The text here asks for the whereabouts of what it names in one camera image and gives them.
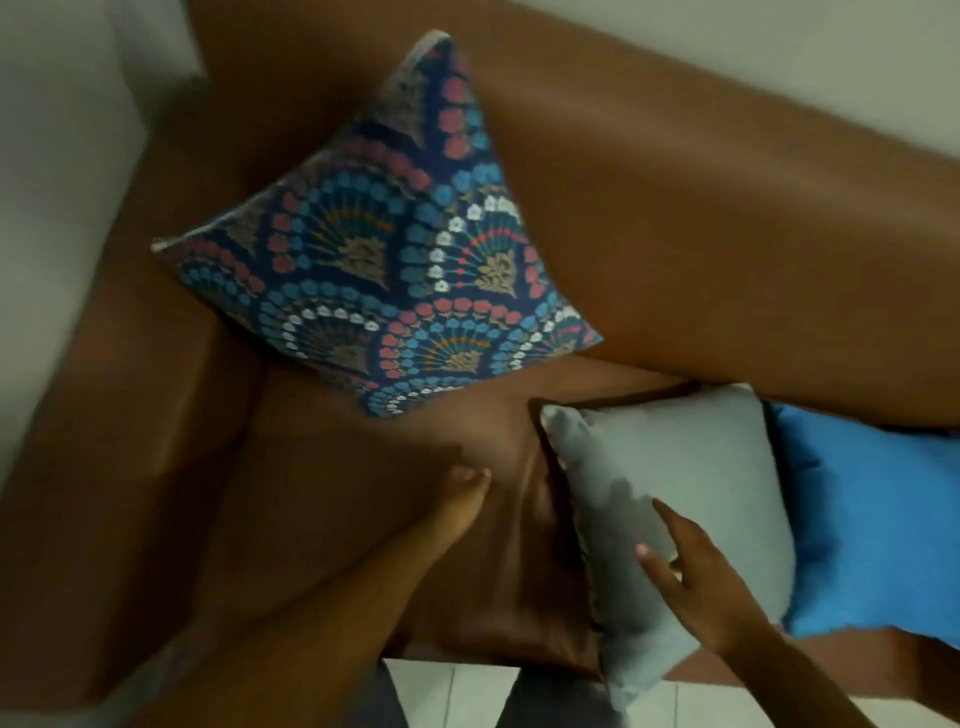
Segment person's left hand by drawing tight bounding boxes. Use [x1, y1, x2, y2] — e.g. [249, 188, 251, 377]
[405, 465, 494, 564]

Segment person's right hand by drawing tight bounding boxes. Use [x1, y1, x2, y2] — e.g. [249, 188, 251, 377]
[635, 498, 775, 657]

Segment plain grey cushion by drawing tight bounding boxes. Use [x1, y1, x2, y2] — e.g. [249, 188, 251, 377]
[539, 383, 798, 712]

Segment person's left forearm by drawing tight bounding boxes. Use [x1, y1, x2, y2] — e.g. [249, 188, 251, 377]
[131, 528, 451, 728]

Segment person's right forearm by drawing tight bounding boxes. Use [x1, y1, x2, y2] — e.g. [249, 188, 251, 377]
[716, 621, 880, 728]

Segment blue fan-patterned cushion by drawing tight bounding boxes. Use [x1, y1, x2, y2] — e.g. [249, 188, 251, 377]
[150, 30, 603, 418]

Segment plain blue cushion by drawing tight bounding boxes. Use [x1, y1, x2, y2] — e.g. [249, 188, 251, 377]
[766, 402, 960, 651]

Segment brown leather sofa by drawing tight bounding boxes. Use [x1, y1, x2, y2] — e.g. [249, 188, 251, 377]
[0, 0, 960, 725]

